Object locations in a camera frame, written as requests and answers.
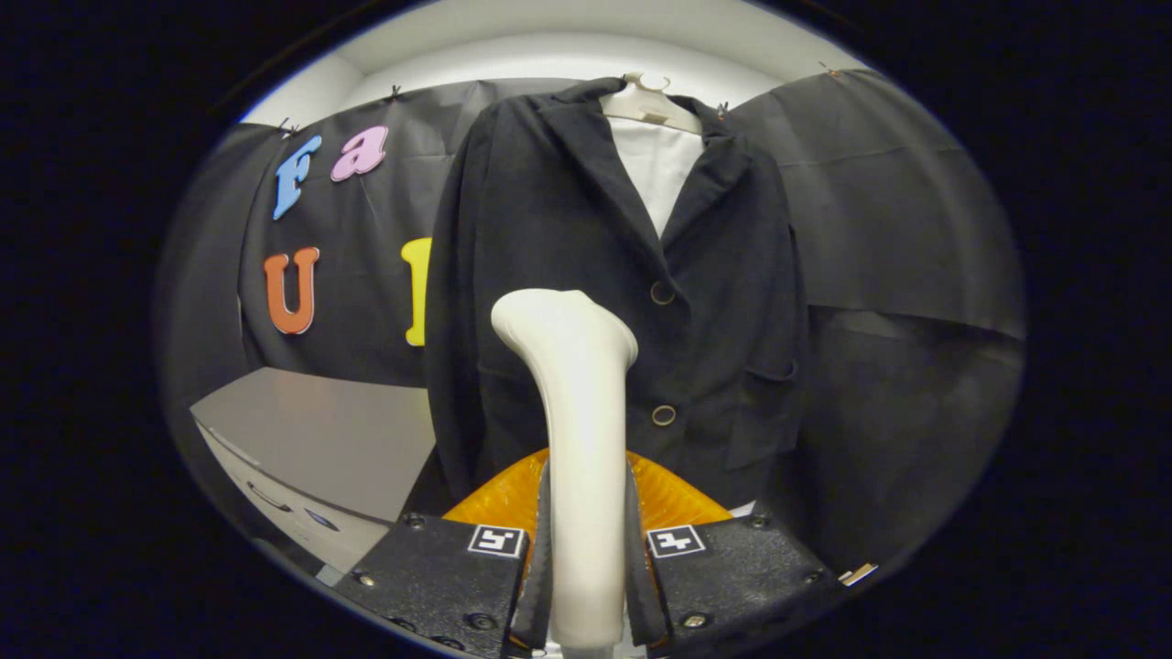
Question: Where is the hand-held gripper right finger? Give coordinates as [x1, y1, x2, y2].
[625, 447, 849, 656]

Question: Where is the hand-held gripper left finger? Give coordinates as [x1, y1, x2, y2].
[334, 448, 556, 659]

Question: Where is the white garment steamer head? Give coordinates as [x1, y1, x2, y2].
[491, 288, 640, 653]

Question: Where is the black suit jacket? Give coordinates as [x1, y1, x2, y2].
[423, 77, 812, 515]

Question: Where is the grey cabinet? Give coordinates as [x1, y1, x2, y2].
[189, 366, 440, 579]

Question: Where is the black backdrop cloth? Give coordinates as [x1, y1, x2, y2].
[157, 66, 1028, 573]

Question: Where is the white cloth panel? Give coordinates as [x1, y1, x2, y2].
[608, 117, 705, 241]

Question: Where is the white plastic hanger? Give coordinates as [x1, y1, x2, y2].
[600, 72, 705, 136]

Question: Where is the row of backdrop clips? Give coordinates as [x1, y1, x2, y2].
[277, 62, 841, 140]

